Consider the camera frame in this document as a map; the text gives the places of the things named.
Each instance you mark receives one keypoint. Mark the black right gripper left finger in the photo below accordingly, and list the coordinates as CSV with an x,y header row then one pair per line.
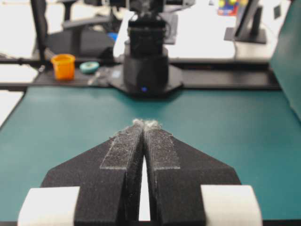
x,y
100,187

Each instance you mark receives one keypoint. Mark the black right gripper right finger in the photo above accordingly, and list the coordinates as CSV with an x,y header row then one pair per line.
x,y
190,188

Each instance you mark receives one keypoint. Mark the teal tape roll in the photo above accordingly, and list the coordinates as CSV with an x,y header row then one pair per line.
x,y
89,67

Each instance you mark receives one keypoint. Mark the orange plastic cup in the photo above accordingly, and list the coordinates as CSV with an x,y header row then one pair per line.
x,y
64,66

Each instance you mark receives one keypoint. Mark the black office chair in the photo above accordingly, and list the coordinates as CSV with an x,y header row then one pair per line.
x,y
84,38

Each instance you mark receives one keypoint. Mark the black monitor stand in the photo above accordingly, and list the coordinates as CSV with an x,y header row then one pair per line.
x,y
247,26

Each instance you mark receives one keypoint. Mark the colourful box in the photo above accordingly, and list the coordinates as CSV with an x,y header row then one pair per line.
x,y
230,7

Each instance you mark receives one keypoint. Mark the black rail base plate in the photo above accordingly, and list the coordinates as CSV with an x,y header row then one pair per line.
x,y
146,80

